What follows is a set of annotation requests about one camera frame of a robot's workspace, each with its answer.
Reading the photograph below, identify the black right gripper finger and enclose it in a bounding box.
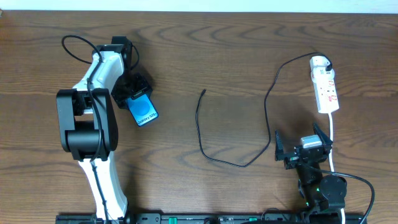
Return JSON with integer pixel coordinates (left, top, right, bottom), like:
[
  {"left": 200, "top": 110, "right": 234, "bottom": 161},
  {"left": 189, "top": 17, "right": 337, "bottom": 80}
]
[
  {"left": 275, "top": 130, "right": 284, "bottom": 161},
  {"left": 313, "top": 123, "right": 333, "bottom": 146}
]

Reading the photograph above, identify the blue Galaxy smartphone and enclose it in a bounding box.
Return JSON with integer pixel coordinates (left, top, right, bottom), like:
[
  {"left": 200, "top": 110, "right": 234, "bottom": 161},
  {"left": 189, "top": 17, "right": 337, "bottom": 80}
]
[{"left": 126, "top": 95, "right": 159, "bottom": 127}]

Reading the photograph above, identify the black charging cable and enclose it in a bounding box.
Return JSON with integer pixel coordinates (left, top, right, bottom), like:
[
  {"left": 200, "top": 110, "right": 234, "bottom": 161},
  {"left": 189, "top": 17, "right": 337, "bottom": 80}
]
[{"left": 195, "top": 52, "right": 333, "bottom": 168}]

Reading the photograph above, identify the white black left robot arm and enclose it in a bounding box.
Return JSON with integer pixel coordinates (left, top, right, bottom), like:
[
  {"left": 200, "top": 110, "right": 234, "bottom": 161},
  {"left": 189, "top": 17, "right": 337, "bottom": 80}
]
[{"left": 55, "top": 36, "right": 159, "bottom": 223}]

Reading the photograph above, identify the white power strip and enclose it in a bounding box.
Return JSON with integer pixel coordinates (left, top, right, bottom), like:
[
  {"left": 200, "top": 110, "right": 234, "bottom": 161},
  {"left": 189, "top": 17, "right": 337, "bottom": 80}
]
[{"left": 310, "top": 56, "right": 340, "bottom": 114}]

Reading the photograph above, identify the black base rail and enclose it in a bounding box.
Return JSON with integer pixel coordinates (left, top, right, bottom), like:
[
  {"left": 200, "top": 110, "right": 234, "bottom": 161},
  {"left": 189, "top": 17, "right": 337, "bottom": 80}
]
[{"left": 55, "top": 211, "right": 363, "bottom": 224}]

